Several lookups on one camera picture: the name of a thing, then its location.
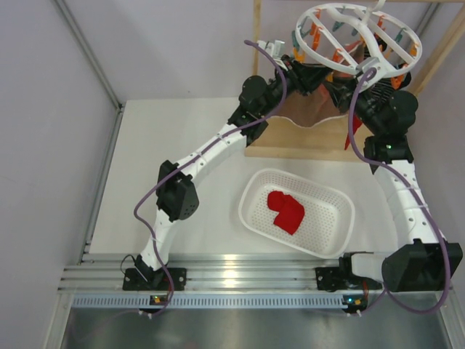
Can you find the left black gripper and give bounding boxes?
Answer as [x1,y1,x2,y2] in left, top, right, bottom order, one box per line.
[258,54,333,116]

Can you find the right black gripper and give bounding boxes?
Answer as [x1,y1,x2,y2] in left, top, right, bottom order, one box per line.
[323,76,384,136]

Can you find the red sock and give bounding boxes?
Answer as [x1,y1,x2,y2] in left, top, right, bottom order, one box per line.
[267,190,305,236]
[344,113,363,151]

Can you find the black striped sock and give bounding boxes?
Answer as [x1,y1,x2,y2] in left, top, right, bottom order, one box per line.
[397,72,412,89]
[370,79,395,105]

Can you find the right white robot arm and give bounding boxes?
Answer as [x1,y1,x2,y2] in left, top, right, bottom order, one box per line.
[324,78,463,292]

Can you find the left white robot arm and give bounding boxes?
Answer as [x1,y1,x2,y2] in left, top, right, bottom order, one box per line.
[123,56,331,292]

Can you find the white round clip hanger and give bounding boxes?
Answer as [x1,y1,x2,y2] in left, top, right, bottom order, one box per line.
[294,1,423,79]

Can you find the orange patterned sock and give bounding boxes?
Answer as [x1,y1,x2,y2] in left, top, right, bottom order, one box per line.
[274,39,368,130]

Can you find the white perforated plastic basket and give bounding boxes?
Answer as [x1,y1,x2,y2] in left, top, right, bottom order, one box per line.
[238,169,355,259]

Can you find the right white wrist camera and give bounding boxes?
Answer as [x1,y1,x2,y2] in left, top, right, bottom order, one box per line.
[355,57,381,78]

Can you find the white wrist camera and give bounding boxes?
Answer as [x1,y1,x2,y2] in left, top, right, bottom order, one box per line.
[257,40,285,59]
[355,57,381,78]

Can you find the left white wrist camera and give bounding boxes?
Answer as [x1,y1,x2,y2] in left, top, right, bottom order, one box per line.
[257,40,285,59]

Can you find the wooden hanger stand frame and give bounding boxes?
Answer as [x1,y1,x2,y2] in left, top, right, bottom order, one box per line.
[244,7,464,162]

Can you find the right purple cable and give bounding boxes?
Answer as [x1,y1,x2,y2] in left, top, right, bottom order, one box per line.
[347,68,455,316]

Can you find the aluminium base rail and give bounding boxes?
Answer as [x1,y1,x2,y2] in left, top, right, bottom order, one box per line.
[57,252,455,312]

